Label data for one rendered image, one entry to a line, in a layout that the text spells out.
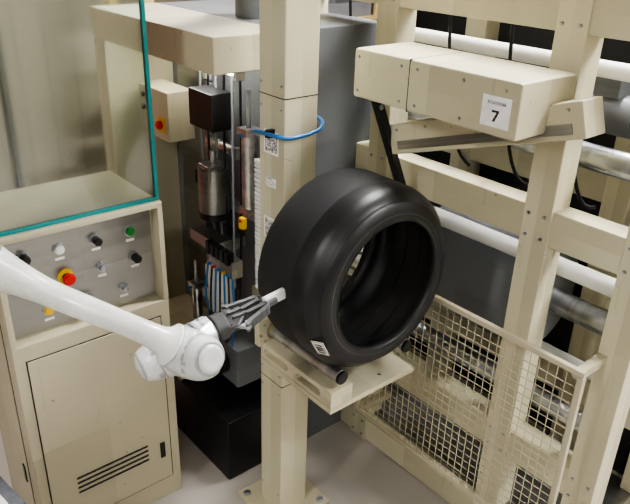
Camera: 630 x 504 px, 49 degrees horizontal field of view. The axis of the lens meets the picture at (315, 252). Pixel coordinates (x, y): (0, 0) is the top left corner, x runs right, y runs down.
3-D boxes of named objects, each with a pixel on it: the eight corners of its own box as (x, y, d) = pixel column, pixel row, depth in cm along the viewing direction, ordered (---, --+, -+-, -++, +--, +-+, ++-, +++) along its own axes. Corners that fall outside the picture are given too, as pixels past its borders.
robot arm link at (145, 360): (192, 357, 180) (213, 362, 169) (139, 386, 172) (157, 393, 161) (176, 320, 179) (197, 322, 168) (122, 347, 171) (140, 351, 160)
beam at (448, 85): (350, 96, 217) (353, 47, 210) (406, 86, 232) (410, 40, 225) (513, 143, 175) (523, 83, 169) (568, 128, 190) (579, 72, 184)
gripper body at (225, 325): (218, 325, 173) (248, 310, 178) (200, 312, 179) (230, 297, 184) (222, 349, 177) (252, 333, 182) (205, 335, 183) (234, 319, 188)
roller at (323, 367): (268, 337, 230) (266, 326, 227) (279, 331, 232) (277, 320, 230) (338, 388, 206) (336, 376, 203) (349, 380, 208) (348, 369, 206)
